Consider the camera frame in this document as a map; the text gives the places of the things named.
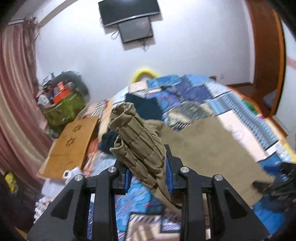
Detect olive khaki pants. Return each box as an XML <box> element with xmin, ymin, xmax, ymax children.
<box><xmin>109</xmin><ymin>103</ymin><xmax>273</xmax><ymax>214</ymax></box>

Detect blue patchwork bedspread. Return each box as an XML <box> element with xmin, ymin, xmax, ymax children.
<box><xmin>85</xmin><ymin>75</ymin><xmax>295</xmax><ymax>234</ymax></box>

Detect white small device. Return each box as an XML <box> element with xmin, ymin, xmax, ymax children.
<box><xmin>62</xmin><ymin>167</ymin><xmax>83</xmax><ymax>180</ymax></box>

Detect dark teal folded garment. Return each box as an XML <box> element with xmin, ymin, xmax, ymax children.
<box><xmin>98</xmin><ymin>93</ymin><xmax>163</xmax><ymax>155</ymax></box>

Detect green storage bag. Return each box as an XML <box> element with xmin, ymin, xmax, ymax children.
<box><xmin>41</xmin><ymin>91</ymin><xmax>85</xmax><ymax>135</ymax></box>

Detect orange box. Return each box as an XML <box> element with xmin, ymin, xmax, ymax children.
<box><xmin>53</xmin><ymin>82</ymin><xmax>71</xmax><ymax>104</ymax></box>

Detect yellow curved foam tube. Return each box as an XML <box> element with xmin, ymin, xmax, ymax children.
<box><xmin>130</xmin><ymin>67</ymin><xmax>159</xmax><ymax>84</ymax></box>

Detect striped red beige curtain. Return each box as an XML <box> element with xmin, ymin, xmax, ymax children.
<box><xmin>1</xmin><ymin>16</ymin><xmax>53</xmax><ymax>190</ymax></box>

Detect white wall outlet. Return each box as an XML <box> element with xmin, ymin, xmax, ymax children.
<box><xmin>219</xmin><ymin>73</ymin><xmax>225</xmax><ymax>80</ymax></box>

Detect wooden door frame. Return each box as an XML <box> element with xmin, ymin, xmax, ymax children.
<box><xmin>246</xmin><ymin>1</ymin><xmax>285</xmax><ymax>116</ymax></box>

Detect small black wall monitor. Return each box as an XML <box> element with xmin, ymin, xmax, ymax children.
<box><xmin>118</xmin><ymin>16</ymin><xmax>154</xmax><ymax>44</ymax></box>

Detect large black wall television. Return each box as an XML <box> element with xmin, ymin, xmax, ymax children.
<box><xmin>98</xmin><ymin>0</ymin><xmax>161</xmax><ymax>27</ymax></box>

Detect white wall air conditioner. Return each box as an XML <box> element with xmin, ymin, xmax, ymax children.
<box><xmin>35</xmin><ymin>0</ymin><xmax>77</xmax><ymax>27</ymax></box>

